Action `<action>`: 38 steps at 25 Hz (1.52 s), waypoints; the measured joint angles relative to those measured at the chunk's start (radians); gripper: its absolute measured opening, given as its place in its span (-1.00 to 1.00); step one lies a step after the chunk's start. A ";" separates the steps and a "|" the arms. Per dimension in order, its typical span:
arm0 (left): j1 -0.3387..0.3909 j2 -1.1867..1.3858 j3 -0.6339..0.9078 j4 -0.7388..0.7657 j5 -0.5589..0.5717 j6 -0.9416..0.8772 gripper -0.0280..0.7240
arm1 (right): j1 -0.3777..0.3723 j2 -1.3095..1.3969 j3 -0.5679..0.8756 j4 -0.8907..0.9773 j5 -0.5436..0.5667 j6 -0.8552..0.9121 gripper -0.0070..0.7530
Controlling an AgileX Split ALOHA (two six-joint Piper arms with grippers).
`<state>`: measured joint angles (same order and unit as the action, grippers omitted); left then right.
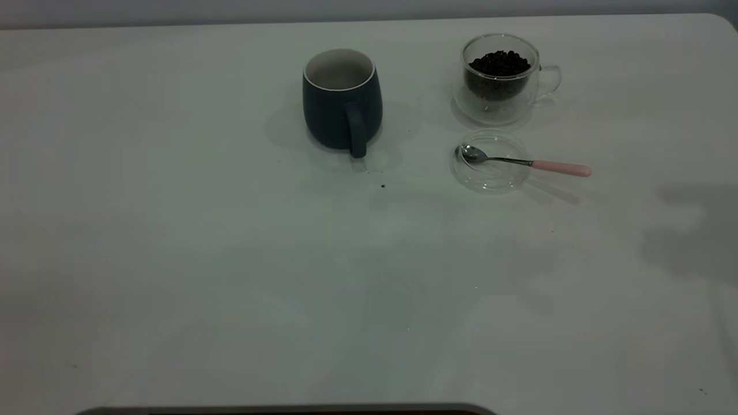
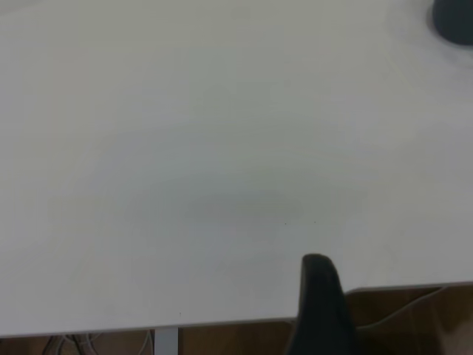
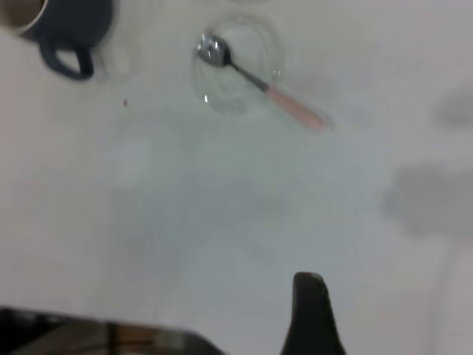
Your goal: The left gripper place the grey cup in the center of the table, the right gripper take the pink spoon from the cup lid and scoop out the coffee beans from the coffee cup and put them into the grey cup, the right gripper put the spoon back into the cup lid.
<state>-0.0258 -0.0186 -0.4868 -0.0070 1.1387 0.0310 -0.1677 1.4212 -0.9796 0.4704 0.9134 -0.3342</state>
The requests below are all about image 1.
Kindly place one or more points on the dark grey-blue ceramic mug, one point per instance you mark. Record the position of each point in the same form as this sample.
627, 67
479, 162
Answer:
331, 115

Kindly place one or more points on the dark beans heap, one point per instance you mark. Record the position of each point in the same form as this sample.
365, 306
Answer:
497, 72

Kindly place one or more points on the clear glass saucer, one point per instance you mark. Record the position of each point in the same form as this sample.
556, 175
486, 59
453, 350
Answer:
490, 178

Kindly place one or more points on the clear double-wall glass cup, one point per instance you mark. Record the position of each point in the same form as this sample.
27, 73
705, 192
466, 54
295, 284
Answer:
499, 112

